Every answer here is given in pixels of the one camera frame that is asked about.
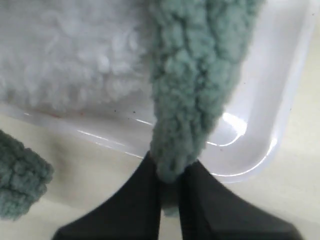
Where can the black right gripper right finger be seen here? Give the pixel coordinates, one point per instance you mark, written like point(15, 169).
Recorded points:
point(210, 211)

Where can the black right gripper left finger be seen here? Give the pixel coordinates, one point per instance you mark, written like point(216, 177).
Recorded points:
point(132, 213)

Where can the green fluffy scarf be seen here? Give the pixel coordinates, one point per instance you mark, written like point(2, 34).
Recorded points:
point(197, 51)

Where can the white plush snowman toy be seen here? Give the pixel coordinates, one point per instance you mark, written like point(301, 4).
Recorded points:
point(68, 54)

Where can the white plastic tray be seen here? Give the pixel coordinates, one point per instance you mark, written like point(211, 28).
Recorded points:
point(249, 131)

